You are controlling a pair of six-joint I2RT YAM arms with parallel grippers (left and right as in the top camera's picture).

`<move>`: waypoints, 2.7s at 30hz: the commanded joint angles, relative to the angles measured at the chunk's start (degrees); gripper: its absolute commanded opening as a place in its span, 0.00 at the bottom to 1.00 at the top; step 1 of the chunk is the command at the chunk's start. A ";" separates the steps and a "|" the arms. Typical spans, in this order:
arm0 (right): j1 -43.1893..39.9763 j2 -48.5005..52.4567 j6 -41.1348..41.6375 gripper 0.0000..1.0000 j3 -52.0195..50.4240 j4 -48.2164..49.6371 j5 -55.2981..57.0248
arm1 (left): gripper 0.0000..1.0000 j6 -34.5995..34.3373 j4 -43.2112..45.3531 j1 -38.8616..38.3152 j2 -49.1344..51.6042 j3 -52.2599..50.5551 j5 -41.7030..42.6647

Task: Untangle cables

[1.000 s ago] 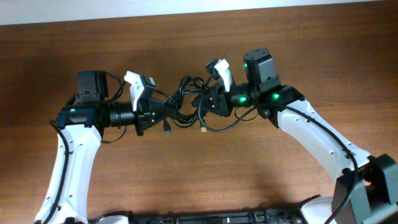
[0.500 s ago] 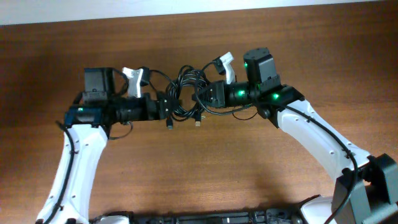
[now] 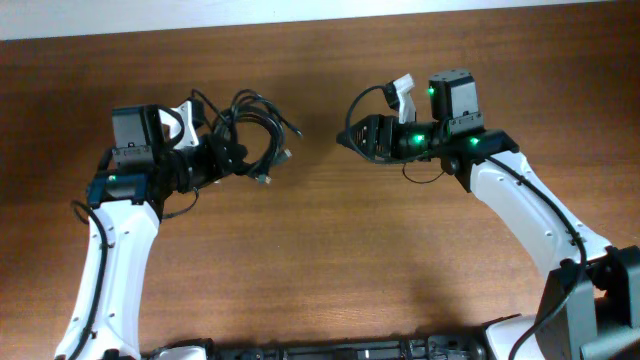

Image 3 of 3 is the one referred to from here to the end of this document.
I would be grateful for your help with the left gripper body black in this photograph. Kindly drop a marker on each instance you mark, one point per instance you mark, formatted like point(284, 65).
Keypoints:
point(209, 162)

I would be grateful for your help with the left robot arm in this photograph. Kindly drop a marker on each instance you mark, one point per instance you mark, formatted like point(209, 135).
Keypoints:
point(157, 152)

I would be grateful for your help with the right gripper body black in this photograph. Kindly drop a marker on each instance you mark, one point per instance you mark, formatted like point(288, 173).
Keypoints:
point(394, 151)

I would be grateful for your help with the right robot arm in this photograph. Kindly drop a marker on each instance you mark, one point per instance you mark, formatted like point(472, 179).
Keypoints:
point(589, 308)

